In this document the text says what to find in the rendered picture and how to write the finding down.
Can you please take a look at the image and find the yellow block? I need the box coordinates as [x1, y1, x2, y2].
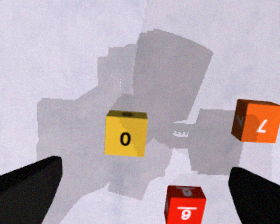
[105, 109, 147, 157]

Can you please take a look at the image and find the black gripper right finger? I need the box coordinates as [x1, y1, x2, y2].
[227, 167, 280, 224]

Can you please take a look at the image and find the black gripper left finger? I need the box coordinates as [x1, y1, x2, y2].
[0, 156, 62, 224]

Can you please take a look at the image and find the red number block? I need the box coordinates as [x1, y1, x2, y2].
[164, 186, 206, 224]

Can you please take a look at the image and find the orange block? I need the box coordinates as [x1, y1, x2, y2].
[231, 99, 280, 143]

